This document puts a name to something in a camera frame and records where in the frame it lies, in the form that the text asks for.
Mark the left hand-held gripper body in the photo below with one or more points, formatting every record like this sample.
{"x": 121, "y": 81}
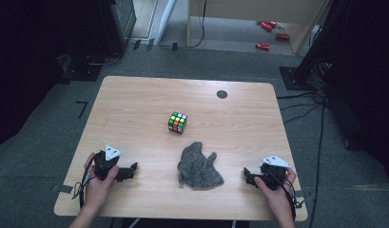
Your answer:
{"x": 104, "y": 164}

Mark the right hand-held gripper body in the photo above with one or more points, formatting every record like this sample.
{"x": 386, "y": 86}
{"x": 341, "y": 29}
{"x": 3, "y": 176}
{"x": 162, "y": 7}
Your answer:
{"x": 273, "y": 174}

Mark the grey fuzzy cloth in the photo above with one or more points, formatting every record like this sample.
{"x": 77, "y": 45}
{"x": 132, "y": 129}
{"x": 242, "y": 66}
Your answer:
{"x": 198, "y": 171}

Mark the multicoloured puzzle cube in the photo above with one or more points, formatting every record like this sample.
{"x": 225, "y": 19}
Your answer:
{"x": 177, "y": 122}

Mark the person's left hand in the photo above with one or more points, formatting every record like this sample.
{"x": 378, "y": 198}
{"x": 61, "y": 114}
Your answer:
{"x": 98, "y": 190}

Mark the person's right hand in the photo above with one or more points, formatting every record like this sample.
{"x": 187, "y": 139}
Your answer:
{"x": 279, "y": 199}

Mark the grey tape piece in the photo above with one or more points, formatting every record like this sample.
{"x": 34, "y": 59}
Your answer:
{"x": 62, "y": 189}
{"x": 300, "y": 193}

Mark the person's dark clothing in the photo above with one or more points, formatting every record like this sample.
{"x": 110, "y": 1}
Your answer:
{"x": 182, "y": 223}

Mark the dark round table grommet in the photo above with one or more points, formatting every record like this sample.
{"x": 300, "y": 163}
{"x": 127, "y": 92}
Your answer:
{"x": 222, "y": 94}

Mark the black stand with base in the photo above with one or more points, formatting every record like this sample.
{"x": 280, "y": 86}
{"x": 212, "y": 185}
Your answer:
{"x": 301, "y": 76}

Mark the black tape strip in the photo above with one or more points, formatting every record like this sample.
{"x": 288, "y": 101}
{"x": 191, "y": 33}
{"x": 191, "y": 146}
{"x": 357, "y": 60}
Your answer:
{"x": 174, "y": 47}
{"x": 150, "y": 44}
{"x": 137, "y": 44}

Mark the black curtain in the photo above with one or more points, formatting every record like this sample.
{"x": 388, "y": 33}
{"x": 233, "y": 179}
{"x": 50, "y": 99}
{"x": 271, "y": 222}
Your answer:
{"x": 30, "y": 63}
{"x": 369, "y": 79}

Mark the red can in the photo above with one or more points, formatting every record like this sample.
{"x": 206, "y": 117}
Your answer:
{"x": 273, "y": 24}
{"x": 262, "y": 46}
{"x": 266, "y": 26}
{"x": 282, "y": 36}

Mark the black cabinet with glass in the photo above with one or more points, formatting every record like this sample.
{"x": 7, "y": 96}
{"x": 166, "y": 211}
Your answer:
{"x": 119, "y": 25}

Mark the light wooden furniture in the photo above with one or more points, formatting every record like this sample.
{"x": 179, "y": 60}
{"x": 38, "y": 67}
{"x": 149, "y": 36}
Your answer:
{"x": 255, "y": 8}

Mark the black stand base plate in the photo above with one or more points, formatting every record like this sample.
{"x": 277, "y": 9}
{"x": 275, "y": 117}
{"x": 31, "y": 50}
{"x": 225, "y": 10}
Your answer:
{"x": 82, "y": 71}

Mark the white metal rail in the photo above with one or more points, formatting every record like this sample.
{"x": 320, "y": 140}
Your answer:
{"x": 166, "y": 19}

